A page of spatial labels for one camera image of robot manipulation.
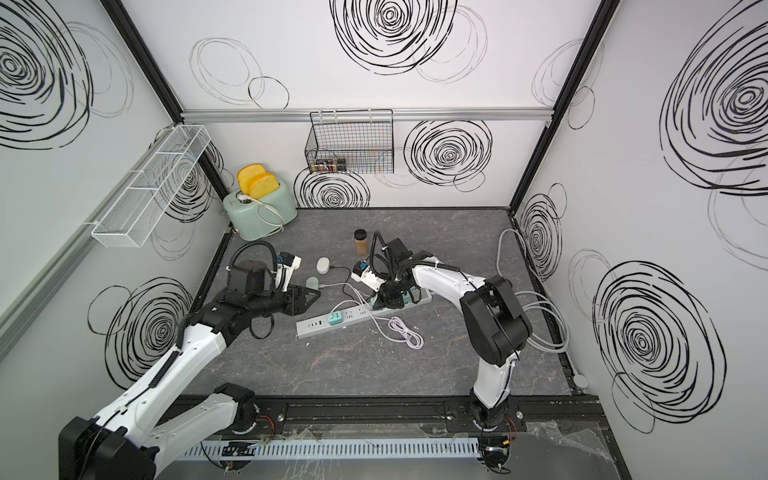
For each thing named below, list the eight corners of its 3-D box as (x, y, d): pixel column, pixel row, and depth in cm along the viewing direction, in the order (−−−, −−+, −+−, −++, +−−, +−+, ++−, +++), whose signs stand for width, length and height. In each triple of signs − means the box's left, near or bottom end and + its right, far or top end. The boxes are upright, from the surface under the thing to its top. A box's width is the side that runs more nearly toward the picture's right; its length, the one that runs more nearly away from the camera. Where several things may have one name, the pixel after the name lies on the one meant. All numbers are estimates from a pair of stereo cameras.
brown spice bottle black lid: (356, 256, 108) (353, 238, 100) (357, 246, 111) (354, 228, 103) (366, 256, 108) (365, 238, 100) (367, 246, 111) (365, 228, 103)
